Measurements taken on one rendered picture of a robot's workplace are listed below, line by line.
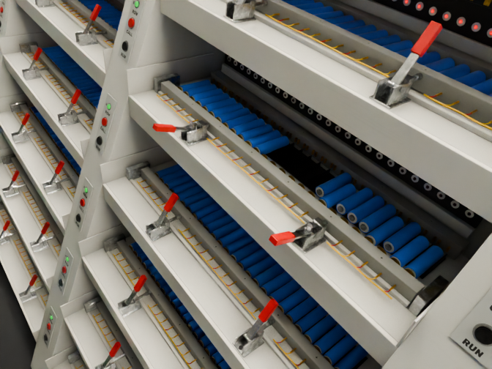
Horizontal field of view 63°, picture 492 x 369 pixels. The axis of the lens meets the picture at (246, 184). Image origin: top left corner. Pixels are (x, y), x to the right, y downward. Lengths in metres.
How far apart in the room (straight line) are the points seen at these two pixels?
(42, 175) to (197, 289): 0.68
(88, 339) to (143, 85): 0.62
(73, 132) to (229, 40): 0.55
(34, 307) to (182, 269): 0.77
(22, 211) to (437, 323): 1.22
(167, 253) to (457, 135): 0.50
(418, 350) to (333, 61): 0.34
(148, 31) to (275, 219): 0.41
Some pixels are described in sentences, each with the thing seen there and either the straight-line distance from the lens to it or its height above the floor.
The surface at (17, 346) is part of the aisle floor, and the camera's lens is 1.46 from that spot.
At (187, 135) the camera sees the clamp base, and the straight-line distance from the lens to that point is 0.65.
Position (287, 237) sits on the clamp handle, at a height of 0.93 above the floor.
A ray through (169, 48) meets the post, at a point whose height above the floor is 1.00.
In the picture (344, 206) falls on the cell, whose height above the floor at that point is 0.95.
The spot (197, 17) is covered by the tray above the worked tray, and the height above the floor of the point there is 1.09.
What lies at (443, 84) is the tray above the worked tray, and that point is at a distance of 0.50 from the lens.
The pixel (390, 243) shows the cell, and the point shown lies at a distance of 0.55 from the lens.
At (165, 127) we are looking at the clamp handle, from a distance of 0.62.
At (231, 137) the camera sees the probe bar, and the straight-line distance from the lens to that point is 0.65.
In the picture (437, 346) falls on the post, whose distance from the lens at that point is 0.46.
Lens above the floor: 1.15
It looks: 24 degrees down
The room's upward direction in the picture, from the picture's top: 25 degrees clockwise
